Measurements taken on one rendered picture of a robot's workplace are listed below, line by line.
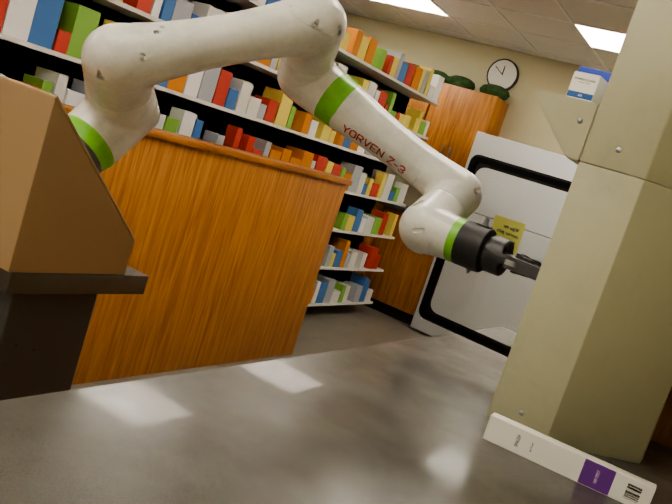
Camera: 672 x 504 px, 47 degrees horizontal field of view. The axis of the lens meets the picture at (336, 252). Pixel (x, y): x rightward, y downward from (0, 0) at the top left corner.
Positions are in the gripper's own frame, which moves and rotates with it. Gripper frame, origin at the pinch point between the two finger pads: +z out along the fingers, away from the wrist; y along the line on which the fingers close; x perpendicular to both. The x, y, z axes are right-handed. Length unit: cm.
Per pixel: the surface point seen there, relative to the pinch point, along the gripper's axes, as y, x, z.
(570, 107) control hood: -14.0, -29.1, -11.3
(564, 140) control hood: -14.0, -23.5, -10.2
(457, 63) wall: 542, -117, -287
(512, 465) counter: -33.0, 25.9, 5.2
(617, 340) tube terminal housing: -9.5, 5.4, 9.3
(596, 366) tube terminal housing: -11.0, 10.7, 7.9
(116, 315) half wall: 101, 92, -200
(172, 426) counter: -77, 26, -24
